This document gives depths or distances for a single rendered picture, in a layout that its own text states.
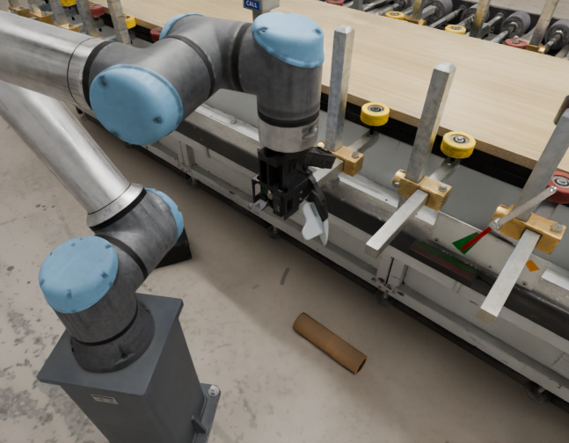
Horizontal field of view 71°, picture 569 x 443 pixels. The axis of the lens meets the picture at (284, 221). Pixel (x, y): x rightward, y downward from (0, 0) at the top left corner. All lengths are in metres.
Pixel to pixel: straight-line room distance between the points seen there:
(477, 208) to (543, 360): 0.63
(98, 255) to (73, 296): 0.09
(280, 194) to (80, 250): 0.46
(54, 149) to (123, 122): 0.44
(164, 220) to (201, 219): 1.22
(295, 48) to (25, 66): 0.32
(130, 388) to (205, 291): 0.92
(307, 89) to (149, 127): 0.21
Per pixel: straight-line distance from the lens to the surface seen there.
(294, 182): 0.64
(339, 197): 1.20
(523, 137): 1.25
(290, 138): 0.57
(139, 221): 0.94
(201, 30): 0.58
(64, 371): 1.09
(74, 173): 0.93
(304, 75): 0.54
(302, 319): 1.65
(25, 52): 0.59
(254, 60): 0.54
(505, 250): 1.07
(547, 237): 1.02
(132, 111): 0.48
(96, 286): 0.85
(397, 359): 1.71
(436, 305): 1.69
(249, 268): 1.92
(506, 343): 1.69
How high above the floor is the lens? 1.47
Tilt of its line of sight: 44 degrees down
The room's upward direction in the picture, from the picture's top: straight up
